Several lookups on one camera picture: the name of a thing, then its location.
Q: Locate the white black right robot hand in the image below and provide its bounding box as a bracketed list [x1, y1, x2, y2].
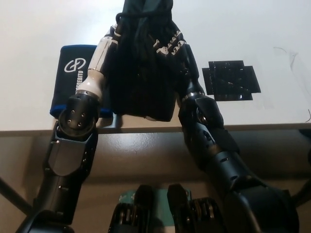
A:
[151, 30, 200, 86]

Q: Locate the dark fabric lunch bag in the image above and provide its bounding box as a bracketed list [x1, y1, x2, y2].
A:
[106, 0, 190, 122]

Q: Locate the black tape table patch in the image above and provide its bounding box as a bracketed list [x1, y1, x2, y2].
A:
[201, 59, 262, 101]

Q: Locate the black blue-trimmed Strebito notebook case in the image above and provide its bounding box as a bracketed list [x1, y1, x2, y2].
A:
[49, 45, 114, 120]

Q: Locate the black teal robot torso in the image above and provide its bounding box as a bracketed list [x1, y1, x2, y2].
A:
[110, 183, 228, 233]

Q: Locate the black slanted table leg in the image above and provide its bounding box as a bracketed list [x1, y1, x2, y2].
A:
[0, 176, 34, 217]

